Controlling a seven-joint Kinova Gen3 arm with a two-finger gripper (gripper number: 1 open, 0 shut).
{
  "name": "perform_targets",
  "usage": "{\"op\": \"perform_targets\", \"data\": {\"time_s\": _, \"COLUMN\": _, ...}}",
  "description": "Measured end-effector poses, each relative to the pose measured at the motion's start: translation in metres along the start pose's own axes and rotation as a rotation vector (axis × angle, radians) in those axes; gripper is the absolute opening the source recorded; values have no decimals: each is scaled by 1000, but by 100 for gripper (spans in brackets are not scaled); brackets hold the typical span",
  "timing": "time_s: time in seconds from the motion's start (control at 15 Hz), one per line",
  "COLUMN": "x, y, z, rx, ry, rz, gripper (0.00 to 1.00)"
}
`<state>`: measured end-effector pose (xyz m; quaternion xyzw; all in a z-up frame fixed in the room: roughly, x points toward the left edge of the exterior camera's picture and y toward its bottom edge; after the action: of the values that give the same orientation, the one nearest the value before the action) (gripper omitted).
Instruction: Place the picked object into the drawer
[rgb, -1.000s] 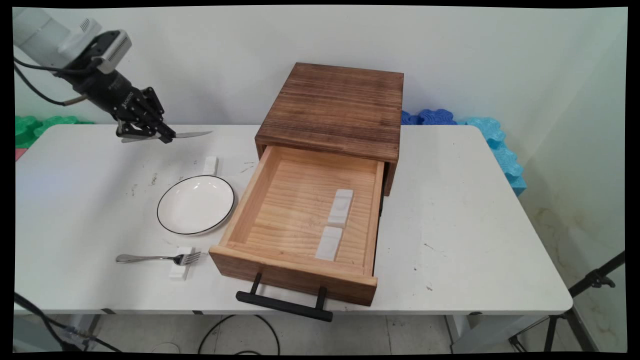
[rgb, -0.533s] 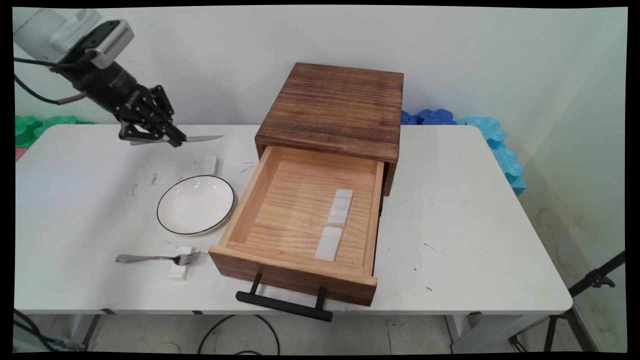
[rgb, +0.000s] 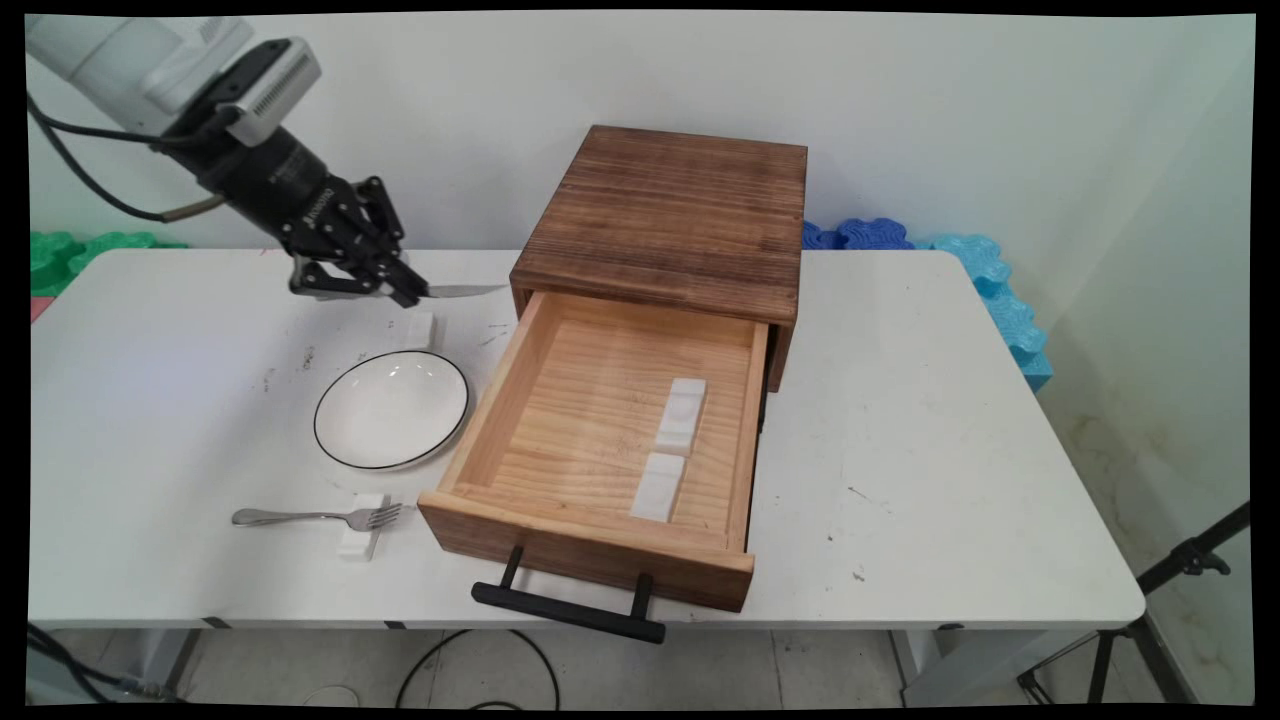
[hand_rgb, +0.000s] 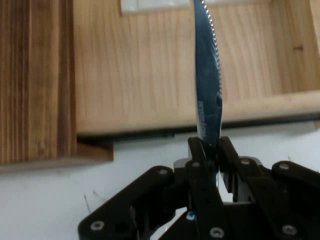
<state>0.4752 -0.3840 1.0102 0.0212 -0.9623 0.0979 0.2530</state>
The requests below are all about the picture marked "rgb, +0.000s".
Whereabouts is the light wooden drawer black handle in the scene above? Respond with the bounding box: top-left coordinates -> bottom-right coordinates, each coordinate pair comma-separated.
417,290 -> 771,644

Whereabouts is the silver metal fork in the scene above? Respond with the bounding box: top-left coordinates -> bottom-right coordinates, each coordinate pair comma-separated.
232,503 -> 403,533

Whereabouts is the white table leg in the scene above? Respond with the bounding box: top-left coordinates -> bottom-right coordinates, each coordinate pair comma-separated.
890,628 -> 1101,706
135,630 -> 206,691

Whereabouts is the light blue foam mat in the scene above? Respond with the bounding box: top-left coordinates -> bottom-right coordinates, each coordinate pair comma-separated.
912,234 -> 1054,393

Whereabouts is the white plate with black rim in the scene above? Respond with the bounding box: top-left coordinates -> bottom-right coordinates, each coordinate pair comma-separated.
313,350 -> 471,471

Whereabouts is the black floor cable with plug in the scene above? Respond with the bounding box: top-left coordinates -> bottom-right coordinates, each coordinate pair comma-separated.
28,625 -> 186,701

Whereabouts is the black tripod stand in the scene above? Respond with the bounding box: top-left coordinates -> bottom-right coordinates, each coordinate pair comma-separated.
1018,500 -> 1251,706

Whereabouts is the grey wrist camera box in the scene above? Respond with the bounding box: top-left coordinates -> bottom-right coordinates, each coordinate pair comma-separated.
225,38 -> 323,148

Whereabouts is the dark brown wooden cabinet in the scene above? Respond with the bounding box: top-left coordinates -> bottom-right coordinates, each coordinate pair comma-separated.
509,126 -> 809,393

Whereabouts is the green foam mat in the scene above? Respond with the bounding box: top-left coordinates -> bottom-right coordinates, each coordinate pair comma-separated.
30,232 -> 189,299

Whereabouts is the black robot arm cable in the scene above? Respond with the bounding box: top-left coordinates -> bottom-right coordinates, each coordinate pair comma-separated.
28,95 -> 226,223

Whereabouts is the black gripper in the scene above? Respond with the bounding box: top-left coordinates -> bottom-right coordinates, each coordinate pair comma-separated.
198,128 -> 431,309

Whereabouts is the black looped floor cable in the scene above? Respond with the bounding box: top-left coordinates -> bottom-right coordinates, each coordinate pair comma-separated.
396,629 -> 561,711

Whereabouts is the silver serrated table knife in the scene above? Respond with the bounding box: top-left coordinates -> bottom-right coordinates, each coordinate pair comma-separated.
295,283 -> 509,301

